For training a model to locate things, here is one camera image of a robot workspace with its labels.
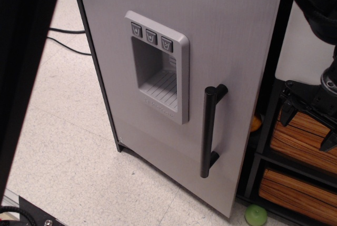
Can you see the lower wooden drawer bin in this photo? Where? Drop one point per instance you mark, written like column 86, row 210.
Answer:
column 299, row 196

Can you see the wooden drawer bin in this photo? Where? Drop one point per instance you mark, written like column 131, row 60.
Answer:
column 301, row 140
column 299, row 196

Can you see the orange toy food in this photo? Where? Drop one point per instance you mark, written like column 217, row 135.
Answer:
column 256, row 123

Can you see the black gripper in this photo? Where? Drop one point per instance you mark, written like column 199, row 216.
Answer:
column 316, row 101

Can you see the dark grey fridge cabinet frame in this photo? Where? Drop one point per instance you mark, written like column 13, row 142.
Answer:
column 258, row 154

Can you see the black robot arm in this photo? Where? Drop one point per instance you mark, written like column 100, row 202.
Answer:
column 321, row 17

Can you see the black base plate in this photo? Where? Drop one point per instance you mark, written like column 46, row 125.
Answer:
column 40, row 216

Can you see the upper wooden drawer bin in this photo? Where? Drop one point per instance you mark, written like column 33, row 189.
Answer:
column 301, row 140

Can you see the grey water dispenser panel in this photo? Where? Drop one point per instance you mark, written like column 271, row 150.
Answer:
column 162, row 66

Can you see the grey toy fridge door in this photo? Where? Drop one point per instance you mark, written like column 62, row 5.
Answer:
column 229, row 44

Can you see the silver aluminium rail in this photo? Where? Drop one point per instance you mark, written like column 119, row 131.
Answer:
column 10, row 199

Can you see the green toy apple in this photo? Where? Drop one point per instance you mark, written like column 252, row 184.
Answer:
column 255, row 215

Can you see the black fridge door handle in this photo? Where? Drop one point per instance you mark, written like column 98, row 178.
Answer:
column 212, row 96

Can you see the white sink front panel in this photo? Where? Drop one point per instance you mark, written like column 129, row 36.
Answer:
column 303, row 57

